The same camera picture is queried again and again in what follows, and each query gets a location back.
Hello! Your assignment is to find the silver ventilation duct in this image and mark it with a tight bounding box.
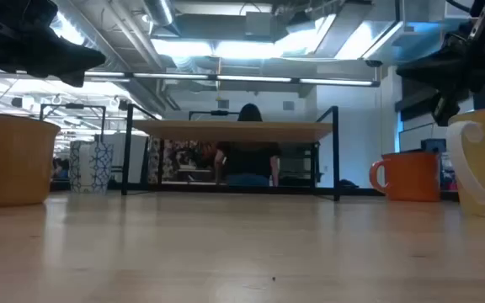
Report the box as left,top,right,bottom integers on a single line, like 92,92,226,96
141,0,176,27

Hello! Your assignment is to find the white mug blue geometric pattern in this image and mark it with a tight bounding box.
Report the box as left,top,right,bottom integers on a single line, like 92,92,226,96
68,140,115,194

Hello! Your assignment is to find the wooden shelf black frame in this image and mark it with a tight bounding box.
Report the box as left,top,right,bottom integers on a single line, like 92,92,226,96
120,104,341,202

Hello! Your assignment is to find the floral patterned fabric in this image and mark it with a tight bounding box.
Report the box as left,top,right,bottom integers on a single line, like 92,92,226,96
147,137,219,184

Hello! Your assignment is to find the orange mug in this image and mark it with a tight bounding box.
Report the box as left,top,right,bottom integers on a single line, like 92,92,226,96
368,150,442,203

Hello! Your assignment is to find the mustard yellow mug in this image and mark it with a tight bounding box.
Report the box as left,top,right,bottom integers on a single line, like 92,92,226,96
0,111,61,208

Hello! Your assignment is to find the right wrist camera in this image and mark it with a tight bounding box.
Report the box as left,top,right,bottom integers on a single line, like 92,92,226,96
468,0,485,42

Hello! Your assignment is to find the blue box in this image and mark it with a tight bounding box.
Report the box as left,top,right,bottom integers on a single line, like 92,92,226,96
420,138,448,153

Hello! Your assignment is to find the person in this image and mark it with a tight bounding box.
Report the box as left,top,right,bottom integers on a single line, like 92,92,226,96
214,103,281,188

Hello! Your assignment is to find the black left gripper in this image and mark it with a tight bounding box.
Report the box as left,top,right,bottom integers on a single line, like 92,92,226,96
0,0,107,88

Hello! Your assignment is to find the ceiling light strip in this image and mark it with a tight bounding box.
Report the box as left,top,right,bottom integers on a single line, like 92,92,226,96
84,71,381,88

